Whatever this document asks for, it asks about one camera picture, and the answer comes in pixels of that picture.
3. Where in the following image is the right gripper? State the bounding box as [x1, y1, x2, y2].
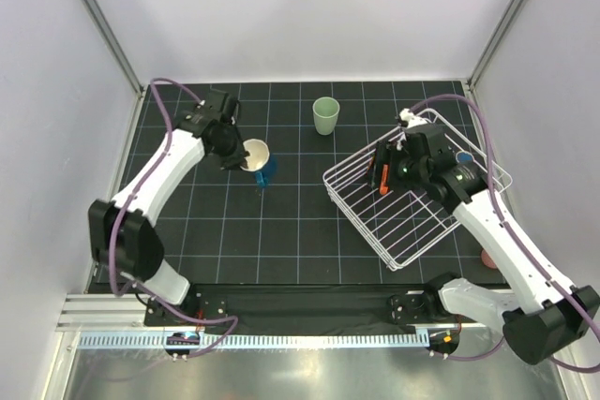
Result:
[363, 140, 428, 192]

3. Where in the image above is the orange mug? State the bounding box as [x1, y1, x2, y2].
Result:
[367, 156, 389, 196]

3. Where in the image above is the blue mug cream inside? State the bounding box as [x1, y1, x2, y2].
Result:
[241, 139, 278, 188]

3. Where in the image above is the dark blue cup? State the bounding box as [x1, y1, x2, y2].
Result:
[456, 151, 474, 163]

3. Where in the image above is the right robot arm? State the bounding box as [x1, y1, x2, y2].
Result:
[366, 123, 599, 365]

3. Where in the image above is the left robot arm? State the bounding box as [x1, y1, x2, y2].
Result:
[88, 89, 248, 326]

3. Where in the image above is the pale green tumbler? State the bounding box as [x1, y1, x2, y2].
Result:
[312, 96, 340, 136]

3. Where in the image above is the black gridded table mat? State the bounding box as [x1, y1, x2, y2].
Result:
[157, 81, 503, 285]

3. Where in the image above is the pink cup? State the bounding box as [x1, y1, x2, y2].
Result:
[481, 250, 498, 270]

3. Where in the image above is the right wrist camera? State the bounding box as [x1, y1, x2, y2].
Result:
[397, 109, 429, 130]

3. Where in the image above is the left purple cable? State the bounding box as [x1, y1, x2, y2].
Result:
[110, 76, 239, 357]

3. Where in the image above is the purple cable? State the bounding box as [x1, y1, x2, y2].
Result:
[410, 94, 600, 373]
[110, 76, 239, 357]

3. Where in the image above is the white wire dish rack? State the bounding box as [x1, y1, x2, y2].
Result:
[322, 108, 513, 272]

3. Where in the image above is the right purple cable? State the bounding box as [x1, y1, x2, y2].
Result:
[410, 94, 600, 373]

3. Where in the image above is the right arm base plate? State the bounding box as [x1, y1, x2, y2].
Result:
[388, 291, 428, 325]

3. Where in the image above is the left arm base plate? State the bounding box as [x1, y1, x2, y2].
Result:
[143, 294, 230, 328]

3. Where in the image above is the slotted cable duct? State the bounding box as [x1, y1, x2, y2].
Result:
[77, 329, 429, 351]

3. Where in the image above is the aluminium rail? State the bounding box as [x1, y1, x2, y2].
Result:
[56, 292, 151, 330]

